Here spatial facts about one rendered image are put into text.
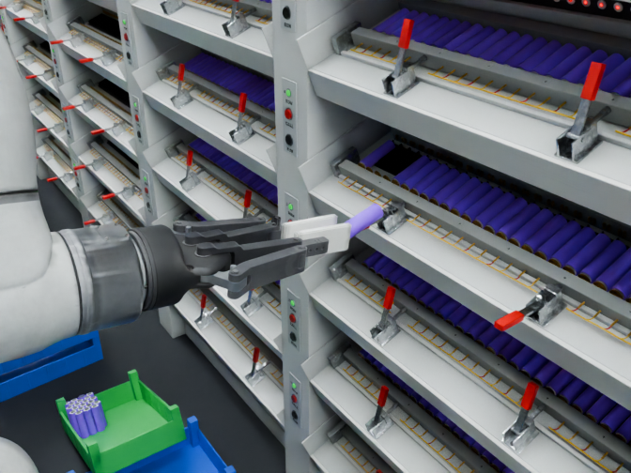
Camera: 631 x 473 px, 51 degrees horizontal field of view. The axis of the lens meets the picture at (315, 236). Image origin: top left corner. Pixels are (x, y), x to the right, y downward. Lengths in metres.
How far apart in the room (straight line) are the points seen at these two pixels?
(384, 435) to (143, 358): 0.94
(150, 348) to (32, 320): 1.43
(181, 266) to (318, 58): 0.51
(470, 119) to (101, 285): 0.45
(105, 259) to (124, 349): 1.43
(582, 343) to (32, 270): 0.55
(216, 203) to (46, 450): 0.71
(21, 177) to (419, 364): 0.66
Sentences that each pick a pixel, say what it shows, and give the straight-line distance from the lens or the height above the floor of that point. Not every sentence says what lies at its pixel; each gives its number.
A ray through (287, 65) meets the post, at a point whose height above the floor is 0.93.
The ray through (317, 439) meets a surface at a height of 0.17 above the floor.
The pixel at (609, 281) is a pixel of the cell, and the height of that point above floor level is 0.78.
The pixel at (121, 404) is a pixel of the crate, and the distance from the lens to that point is 1.80.
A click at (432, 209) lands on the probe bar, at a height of 0.78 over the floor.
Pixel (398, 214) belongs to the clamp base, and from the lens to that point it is 0.95.
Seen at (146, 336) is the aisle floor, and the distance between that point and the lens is 2.02.
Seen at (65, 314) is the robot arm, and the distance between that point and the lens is 0.56.
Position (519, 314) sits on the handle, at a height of 0.76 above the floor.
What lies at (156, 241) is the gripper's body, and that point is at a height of 0.90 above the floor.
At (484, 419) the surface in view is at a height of 0.54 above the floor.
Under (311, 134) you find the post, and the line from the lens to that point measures 1.05.
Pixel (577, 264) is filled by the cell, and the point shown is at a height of 0.78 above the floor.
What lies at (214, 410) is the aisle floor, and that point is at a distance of 1.74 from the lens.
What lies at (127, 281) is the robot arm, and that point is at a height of 0.89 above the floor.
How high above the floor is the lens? 1.18
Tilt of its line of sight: 28 degrees down
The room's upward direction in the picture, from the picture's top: straight up
